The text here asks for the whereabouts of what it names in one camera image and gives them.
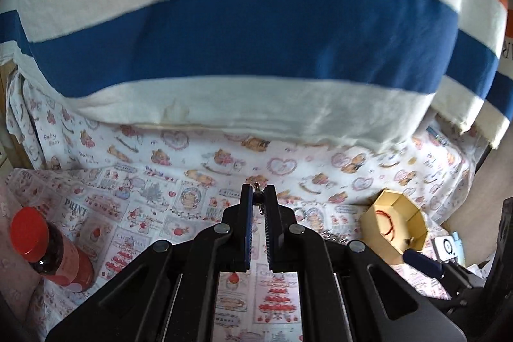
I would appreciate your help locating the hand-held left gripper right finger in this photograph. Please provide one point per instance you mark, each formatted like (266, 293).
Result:
(269, 238)

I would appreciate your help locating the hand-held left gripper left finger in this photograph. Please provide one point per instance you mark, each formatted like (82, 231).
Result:
(247, 234)

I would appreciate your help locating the red capped dark bottle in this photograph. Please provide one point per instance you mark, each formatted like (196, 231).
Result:
(60, 258)

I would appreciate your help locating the bear print white cloth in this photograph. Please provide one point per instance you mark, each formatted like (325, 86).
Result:
(168, 149)

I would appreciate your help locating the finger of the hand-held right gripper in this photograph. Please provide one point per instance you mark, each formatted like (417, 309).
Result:
(421, 262)

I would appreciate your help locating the yellow octagonal cardboard box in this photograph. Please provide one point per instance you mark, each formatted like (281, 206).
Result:
(404, 216)

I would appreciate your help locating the small white blue device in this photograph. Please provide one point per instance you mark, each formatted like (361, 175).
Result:
(447, 246)

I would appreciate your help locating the small silver jewelry piece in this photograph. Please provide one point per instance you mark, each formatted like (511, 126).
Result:
(332, 237)

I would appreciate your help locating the cake print tablecloth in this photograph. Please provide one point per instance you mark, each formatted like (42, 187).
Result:
(132, 205)

